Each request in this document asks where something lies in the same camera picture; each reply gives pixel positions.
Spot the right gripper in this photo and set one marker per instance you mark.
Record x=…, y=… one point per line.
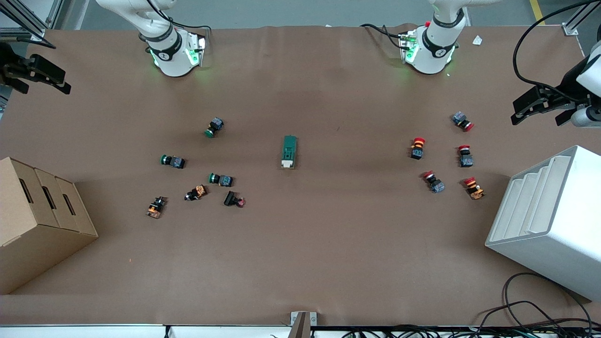
x=10, y=65

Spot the red mushroom button orange body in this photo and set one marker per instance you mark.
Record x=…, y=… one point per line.
x=417, y=148
x=474, y=188

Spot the small white paper scrap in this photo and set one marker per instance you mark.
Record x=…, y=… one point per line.
x=477, y=40

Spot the metal table edge bracket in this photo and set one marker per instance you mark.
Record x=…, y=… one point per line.
x=303, y=321

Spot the red mushroom button blue body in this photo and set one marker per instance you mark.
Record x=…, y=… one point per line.
x=434, y=182
x=465, y=157
x=462, y=120

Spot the white stepped plastic bin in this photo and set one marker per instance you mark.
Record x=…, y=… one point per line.
x=558, y=234

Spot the brown paper table cover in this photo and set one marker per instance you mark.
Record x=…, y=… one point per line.
x=328, y=244

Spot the white table edge rail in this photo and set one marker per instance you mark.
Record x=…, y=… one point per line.
x=94, y=332

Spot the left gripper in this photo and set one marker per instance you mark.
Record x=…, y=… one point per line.
x=566, y=92

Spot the aluminium frame profile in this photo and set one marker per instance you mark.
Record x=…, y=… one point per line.
x=9, y=33
x=570, y=29

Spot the green push button blue body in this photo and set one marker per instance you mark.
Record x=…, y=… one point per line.
x=214, y=127
x=173, y=161
x=220, y=179

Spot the black push button orange body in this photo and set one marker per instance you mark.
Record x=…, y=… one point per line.
x=196, y=193
x=156, y=207

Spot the brown cardboard box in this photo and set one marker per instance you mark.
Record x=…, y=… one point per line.
x=33, y=234

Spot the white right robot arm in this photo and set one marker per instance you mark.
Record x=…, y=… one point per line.
x=171, y=61

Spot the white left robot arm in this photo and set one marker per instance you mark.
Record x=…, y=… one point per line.
x=434, y=51

